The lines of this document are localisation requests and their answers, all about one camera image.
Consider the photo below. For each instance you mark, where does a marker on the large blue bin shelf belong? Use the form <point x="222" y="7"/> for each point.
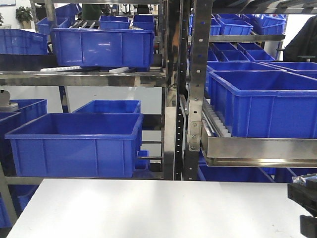
<point x="267" y="104"/>
<point x="103" y="47"/>

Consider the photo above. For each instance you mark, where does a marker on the large blue bin upper shelf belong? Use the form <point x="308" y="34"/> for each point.
<point x="103" y="47"/>

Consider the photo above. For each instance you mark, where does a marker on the blue bin behind lower left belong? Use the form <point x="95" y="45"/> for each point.
<point x="110" y="107"/>

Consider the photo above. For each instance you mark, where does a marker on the potted plant in background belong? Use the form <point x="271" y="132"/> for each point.
<point x="24" y="16"/>

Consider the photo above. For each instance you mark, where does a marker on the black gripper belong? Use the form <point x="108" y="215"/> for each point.
<point x="303" y="191"/>

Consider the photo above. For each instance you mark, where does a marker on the large blue plastic bin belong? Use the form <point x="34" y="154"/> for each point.
<point x="77" y="145"/>

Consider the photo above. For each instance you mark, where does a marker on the blue bin far left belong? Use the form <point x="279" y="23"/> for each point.
<point x="22" y="111"/>

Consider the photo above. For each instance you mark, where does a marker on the large blue bin right shelf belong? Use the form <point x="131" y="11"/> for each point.
<point x="267" y="104"/>

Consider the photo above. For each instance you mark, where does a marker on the stainless steel shelving rack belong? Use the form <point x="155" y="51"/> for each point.
<point x="187" y="126"/>

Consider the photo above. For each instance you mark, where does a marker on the blue crate upper left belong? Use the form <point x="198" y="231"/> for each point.
<point x="22" y="42"/>

